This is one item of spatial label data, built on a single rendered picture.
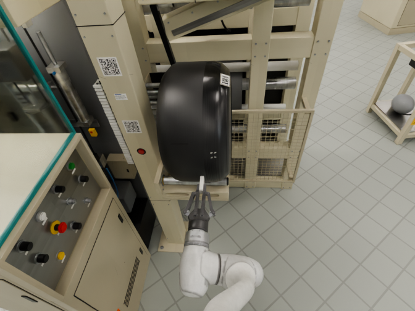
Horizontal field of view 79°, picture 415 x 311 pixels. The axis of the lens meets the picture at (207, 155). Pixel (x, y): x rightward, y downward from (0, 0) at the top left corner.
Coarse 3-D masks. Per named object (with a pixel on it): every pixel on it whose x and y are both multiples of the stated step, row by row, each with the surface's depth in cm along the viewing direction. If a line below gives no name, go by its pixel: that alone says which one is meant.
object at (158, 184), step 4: (160, 164) 135; (160, 168) 132; (164, 168) 136; (156, 172) 131; (160, 172) 131; (164, 172) 136; (156, 176) 129; (160, 176) 129; (156, 180) 127; (160, 180) 128; (156, 184) 126; (160, 184) 128; (156, 188) 129; (160, 188) 129; (160, 192) 131
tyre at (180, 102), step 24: (168, 72) 102; (192, 72) 100; (216, 72) 99; (168, 96) 96; (192, 96) 94; (216, 96) 94; (168, 120) 95; (192, 120) 94; (216, 120) 93; (168, 144) 97; (192, 144) 96; (216, 144) 95; (168, 168) 106; (192, 168) 103; (216, 168) 102
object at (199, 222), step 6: (198, 210) 98; (204, 210) 98; (192, 216) 97; (198, 216) 97; (204, 216) 97; (192, 222) 93; (198, 222) 93; (204, 222) 94; (192, 228) 92; (198, 228) 92; (204, 228) 92
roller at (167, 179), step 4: (164, 176) 132; (168, 176) 132; (164, 180) 131; (168, 180) 131; (172, 180) 130; (176, 180) 130; (224, 180) 128; (164, 184) 132; (168, 184) 132; (172, 184) 131; (176, 184) 131; (180, 184) 131; (184, 184) 131; (188, 184) 130; (192, 184) 130; (196, 184) 130; (208, 184) 129; (212, 184) 129; (216, 184) 128; (220, 184) 128; (224, 184) 128
